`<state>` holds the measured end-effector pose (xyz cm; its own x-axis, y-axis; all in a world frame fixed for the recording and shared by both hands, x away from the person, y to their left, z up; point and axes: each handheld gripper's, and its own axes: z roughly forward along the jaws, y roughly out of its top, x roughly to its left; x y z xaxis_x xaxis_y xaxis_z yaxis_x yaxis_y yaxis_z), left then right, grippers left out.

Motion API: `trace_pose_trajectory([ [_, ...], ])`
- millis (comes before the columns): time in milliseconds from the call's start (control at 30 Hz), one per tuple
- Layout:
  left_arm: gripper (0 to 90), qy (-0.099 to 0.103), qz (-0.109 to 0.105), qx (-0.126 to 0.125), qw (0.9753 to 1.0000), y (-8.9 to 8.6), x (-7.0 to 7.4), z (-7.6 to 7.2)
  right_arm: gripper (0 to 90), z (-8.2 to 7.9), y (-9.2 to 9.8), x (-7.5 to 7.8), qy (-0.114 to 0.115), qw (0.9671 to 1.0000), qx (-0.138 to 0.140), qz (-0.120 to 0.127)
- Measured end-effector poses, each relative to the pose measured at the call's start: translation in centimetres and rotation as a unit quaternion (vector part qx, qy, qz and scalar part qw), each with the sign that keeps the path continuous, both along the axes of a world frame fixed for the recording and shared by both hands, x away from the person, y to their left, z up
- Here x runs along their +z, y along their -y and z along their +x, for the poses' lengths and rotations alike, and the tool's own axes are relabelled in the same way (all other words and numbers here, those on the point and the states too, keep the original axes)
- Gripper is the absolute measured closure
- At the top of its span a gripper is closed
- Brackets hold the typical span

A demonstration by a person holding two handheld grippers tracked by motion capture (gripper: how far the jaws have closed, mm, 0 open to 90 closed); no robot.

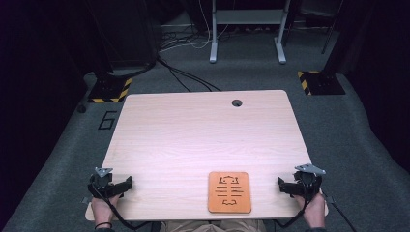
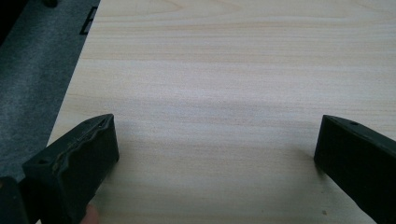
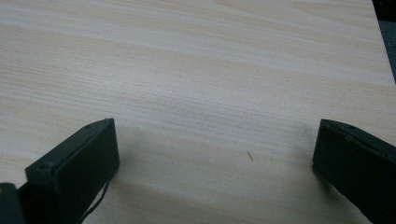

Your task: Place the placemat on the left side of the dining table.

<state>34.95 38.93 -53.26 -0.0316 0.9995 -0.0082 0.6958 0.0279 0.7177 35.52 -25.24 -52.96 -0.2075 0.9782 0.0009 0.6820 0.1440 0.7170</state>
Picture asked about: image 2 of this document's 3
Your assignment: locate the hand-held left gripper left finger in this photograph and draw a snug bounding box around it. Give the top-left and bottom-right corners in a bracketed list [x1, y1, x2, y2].
[21, 113, 120, 224]

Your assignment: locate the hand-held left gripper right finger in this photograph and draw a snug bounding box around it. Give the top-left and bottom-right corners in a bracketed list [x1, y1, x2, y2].
[313, 114, 396, 224]

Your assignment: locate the black table frame bracket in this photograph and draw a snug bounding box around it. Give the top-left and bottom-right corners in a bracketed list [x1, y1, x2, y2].
[79, 6, 99, 35]

